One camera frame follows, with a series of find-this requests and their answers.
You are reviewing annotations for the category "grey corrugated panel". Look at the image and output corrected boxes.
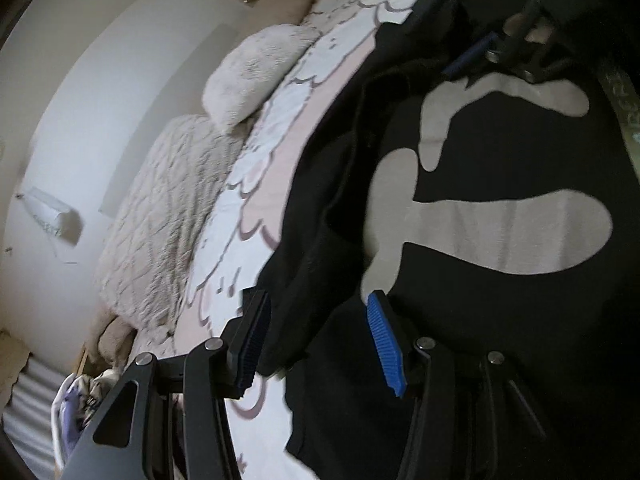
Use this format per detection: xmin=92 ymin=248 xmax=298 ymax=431
xmin=0 ymin=352 xmax=68 ymax=463

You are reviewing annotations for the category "pink cloud print bed sheet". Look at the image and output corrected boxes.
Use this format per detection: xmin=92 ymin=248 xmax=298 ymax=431
xmin=172 ymin=0 xmax=426 ymax=480

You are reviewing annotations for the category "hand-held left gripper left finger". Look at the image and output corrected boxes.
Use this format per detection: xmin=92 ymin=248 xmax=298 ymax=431
xmin=59 ymin=288 xmax=274 ymax=480

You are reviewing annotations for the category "white wall air conditioner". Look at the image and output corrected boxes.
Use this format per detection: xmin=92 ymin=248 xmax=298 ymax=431
xmin=16 ymin=186 xmax=84 ymax=247

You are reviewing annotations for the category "black sweatshirt with beige print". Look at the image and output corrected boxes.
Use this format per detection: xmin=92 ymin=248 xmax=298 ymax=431
xmin=257 ymin=0 xmax=640 ymax=480

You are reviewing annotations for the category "beige quilted blanket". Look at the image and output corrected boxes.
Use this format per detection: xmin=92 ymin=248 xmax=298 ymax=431
xmin=95 ymin=114 xmax=251 ymax=334

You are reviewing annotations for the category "beige plush cushion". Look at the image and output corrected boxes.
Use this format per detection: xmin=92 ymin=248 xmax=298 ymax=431
xmin=89 ymin=312 xmax=136 ymax=368

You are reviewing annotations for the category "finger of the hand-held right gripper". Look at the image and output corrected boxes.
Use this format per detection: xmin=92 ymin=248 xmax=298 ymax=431
xmin=487 ymin=0 xmax=576 ymax=85
xmin=442 ymin=30 xmax=507 ymax=82

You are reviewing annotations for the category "white fluffy pillow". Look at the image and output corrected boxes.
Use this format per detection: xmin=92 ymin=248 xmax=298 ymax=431
xmin=202 ymin=24 xmax=322 ymax=134

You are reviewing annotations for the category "white laundry basket with clothes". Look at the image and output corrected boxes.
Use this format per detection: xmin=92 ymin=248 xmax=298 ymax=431
xmin=50 ymin=367 xmax=128 ymax=480

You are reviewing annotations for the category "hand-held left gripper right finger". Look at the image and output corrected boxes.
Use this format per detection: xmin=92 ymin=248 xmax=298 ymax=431
xmin=366 ymin=289 xmax=548 ymax=480

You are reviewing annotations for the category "green patterned cloth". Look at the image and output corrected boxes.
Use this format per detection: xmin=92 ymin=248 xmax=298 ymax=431
xmin=600 ymin=55 xmax=640 ymax=171

